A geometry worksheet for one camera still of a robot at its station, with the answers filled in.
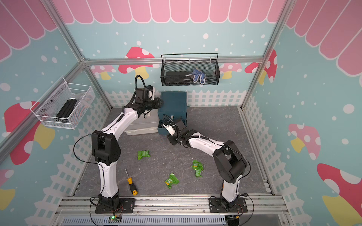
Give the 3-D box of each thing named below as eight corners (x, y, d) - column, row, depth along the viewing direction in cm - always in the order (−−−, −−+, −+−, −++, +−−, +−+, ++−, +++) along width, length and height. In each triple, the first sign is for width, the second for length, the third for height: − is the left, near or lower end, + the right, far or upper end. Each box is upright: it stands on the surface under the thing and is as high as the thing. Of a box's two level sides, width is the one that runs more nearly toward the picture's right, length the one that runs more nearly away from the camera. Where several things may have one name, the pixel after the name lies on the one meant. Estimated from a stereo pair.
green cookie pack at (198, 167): (189, 174, 87) (189, 172, 85) (193, 161, 92) (193, 159, 90) (201, 178, 86) (201, 176, 83) (204, 164, 91) (204, 162, 89)
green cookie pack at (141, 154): (138, 160, 93) (137, 158, 91) (138, 153, 96) (137, 151, 95) (150, 157, 95) (150, 155, 93) (149, 150, 98) (149, 148, 96)
